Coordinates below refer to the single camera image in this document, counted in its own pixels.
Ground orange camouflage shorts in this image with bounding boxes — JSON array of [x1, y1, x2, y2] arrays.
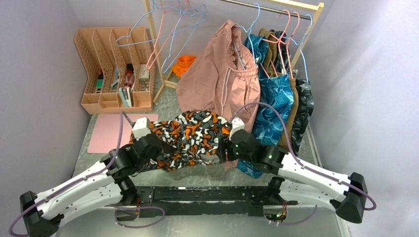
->
[[139, 111, 232, 171]]

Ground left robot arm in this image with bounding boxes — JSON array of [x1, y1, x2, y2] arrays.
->
[[19, 134, 170, 237]]

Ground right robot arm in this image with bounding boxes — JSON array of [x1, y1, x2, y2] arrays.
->
[[219, 129, 368, 224]]

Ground blue leaf print shorts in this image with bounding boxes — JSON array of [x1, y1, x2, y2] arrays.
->
[[235, 34, 295, 179]]

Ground pink hanging shorts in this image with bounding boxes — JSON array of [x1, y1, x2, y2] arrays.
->
[[176, 19, 261, 171]]

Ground dark leaf print shorts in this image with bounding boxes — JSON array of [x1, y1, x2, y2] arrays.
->
[[270, 30, 315, 153]]

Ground brown hanging shorts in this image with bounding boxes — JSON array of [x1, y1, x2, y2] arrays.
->
[[259, 28, 298, 151]]

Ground pink mat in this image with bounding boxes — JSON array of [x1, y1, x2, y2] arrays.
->
[[87, 114, 159, 154]]

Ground peach desk organizer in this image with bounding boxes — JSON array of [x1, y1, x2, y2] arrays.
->
[[74, 27, 156, 115]]

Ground orange knitted object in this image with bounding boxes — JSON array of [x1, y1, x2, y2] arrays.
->
[[172, 55, 196, 78]]

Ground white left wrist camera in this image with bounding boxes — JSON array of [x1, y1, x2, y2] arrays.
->
[[132, 117, 151, 140]]

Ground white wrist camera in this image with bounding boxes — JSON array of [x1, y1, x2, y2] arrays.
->
[[229, 117, 245, 140], [132, 117, 151, 140]]

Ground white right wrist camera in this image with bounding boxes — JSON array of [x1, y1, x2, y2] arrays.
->
[[229, 117, 245, 140]]

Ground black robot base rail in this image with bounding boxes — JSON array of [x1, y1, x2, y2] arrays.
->
[[118, 186, 297, 218]]

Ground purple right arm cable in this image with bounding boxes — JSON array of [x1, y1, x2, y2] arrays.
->
[[230, 102, 377, 226]]

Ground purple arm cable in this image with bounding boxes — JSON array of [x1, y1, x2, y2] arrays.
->
[[8, 111, 166, 237], [230, 102, 377, 226]]

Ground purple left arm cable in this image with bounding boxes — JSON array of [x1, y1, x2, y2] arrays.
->
[[8, 111, 166, 237]]

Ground blue empty wire hanger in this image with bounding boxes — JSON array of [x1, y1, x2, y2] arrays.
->
[[115, 0, 207, 73]]

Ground pink empty wire hanger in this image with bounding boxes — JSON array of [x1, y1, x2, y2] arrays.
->
[[145, 0, 191, 70]]

